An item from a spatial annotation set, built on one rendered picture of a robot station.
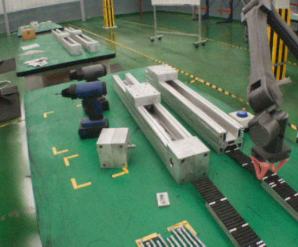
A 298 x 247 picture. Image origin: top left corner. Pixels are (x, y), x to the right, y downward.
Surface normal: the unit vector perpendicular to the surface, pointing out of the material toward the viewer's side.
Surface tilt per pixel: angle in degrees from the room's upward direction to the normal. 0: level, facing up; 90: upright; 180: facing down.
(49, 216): 0
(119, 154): 90
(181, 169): 90
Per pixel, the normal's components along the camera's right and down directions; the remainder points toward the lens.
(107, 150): -0.04, 0.46
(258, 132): -0.75, 0.34
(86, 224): -0.06, -0.89
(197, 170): 0.32, 0.42
